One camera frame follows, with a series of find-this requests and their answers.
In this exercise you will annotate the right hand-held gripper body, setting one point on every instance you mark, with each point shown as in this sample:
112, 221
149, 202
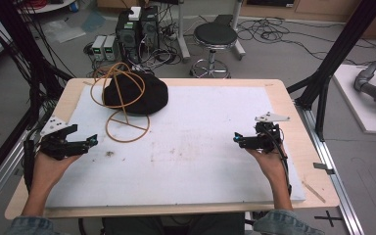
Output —
267, 137

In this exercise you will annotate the denim jacket sleeve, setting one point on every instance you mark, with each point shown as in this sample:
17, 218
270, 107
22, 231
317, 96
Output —
284, 223
32, 226

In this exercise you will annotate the person's right hand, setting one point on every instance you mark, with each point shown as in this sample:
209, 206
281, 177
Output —
274, 166

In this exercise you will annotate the black computer tower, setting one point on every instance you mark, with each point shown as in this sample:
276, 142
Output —
127, 36
149, 27

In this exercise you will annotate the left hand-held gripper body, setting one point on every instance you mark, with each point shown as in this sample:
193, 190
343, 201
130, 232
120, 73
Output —
55, 146

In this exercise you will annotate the thin wooden stick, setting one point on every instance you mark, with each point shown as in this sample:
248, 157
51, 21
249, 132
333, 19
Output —
313, 191

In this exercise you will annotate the clear plastic sheet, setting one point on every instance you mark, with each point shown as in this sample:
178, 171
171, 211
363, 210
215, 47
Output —
63, 31

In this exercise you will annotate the white box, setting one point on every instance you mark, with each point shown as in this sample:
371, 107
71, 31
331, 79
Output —
135, 13

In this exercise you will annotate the white platform board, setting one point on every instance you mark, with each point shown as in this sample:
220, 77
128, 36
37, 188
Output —
355, 107

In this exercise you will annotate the white foam mat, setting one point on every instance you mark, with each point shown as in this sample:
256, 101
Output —
192, 163

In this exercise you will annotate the black round stool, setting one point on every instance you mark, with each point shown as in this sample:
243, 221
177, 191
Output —
215, 34

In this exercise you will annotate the aluminium rail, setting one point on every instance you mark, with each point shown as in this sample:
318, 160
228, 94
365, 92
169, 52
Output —
336, 182
0, 182

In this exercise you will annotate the blue tape roll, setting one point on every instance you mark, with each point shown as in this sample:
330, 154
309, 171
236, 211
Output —
74, 6

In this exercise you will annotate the grey power supply unit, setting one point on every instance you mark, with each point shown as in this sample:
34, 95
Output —
110, 48
98, 47

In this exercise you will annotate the person's dark trousers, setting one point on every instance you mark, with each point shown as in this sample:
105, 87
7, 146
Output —
176, 225

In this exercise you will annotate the tan rubber tube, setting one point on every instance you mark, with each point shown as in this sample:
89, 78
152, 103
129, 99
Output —
109, 127

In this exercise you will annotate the small metal bracket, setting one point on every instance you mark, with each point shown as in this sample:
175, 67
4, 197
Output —
323, 167

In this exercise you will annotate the person's left hand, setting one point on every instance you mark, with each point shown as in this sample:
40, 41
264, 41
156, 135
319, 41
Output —
47, 171

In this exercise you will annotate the black cloth hat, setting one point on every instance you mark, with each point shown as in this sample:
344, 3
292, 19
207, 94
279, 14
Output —
143, 94

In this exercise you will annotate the black metal frame strut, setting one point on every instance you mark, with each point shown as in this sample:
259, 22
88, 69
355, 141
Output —
336, 55
23, 42

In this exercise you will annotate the white stand leg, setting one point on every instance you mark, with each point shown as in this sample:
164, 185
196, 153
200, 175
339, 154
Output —
182, 32
238, 36

